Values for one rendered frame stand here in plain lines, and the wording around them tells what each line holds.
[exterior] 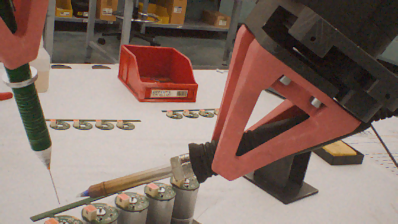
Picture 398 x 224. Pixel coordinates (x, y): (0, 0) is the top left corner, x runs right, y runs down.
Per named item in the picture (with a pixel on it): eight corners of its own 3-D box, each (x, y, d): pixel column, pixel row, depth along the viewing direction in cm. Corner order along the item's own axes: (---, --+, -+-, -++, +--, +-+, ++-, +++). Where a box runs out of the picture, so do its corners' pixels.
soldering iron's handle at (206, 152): (198, 191, 27) (417, 133, 26) (186, 154, 26) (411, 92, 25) (197, 172, 29) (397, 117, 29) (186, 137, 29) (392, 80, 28)
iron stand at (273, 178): (261, 220, 53) (320, 182, 46) (227, 154, 56) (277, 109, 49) (294, 208, 57) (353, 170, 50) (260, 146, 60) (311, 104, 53)
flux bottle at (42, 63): (50, 86, 71) (54, 21, 68) (45, 93, 68) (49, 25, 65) (27, 83, 71) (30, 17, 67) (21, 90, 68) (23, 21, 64)
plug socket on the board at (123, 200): (131, 205, 33) (132, 197, 33) (122, 208, 33) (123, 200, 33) (124, 200, 34) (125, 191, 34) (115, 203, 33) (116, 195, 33)
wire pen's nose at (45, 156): (33, 167, 26) (26, 146, 25) (49, 156, 26) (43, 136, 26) (45, 175, 25) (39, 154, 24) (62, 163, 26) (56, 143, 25)
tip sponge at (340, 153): (362, 164, 64) (365, 154, 64) (330, 165, 62) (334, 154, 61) (327, 140, 71) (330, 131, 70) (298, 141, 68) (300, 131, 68)
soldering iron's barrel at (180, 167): (92, 210, 28) (196, 181, 27) (83, 187, 27) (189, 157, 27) (96, 197, 29) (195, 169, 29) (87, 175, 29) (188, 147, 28)
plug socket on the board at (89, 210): (99, 217, 31) (100, 208, 31) (88, 221, 31) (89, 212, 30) (92, 211, 32) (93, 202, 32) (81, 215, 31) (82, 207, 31)
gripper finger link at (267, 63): (171, 162, 24) (289, 10, 21) (172, 112, 31) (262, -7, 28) (273, 226, 26) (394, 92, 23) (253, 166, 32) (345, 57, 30)
